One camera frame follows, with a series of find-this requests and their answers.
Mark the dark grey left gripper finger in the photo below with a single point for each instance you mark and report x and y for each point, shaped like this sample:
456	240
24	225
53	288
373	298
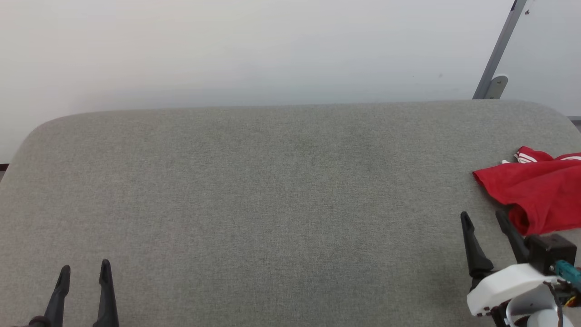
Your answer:
107	295
58	297

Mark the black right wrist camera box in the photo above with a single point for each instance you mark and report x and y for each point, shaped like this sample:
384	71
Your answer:
549	252

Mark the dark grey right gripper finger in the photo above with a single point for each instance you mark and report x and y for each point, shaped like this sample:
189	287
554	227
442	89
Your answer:
474	250
513	236

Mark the grey partition post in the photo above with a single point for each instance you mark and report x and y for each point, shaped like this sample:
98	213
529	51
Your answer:
501	45

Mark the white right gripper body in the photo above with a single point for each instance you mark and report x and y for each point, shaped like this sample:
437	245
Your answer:
508	284

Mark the grey metal post foot bracket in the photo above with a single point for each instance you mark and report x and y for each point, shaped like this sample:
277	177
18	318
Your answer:
498	86

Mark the red and white garment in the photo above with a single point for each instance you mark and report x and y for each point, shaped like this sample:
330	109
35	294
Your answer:
540	190

